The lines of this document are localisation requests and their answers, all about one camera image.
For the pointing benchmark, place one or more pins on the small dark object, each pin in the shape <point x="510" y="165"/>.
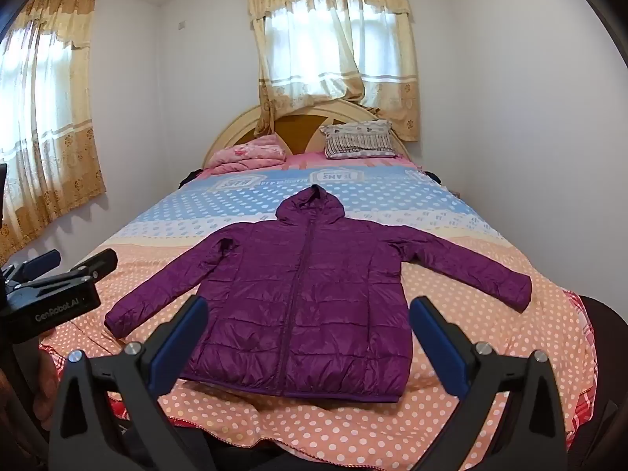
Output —
<point x="432" y="176"/>
<point x="190" y="178"/>

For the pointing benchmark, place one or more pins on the cream wooden bed headboard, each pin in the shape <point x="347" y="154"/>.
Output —
<point x="299" y="132"/>

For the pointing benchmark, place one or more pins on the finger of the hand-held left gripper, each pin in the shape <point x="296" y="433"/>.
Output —
<point x="91" y="265"/>
<point x="37" y="261"/>

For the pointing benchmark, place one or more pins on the striped floral pillow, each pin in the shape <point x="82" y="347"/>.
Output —
<point x="358" y="140"/>

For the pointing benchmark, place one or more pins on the polka dot bed sheet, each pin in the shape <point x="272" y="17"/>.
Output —
<point x="343" y="434"/>

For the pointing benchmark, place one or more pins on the beige patterned window curtain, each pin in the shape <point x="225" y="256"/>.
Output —
<point x="333" y="49"/>
<point x="44" y="122"/>

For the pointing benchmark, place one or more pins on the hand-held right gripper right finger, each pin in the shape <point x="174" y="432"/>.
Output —
<point x="439" y="348"/>

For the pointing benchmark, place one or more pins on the pink folded blanket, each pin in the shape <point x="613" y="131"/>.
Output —
<point x="245" y="154"/>

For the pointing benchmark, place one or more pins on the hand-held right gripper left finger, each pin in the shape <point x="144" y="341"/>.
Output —
<point x="179" y="348"/>

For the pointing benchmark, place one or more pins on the purple hooded puffer jacket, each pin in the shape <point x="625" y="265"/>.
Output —
<point x="314" y="304"/>

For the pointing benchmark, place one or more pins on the dark cloth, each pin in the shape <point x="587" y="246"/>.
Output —
<point x="608" y="353"/>

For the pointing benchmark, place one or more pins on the red plaid blanket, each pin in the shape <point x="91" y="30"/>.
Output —
<point x="584" y="333"/>

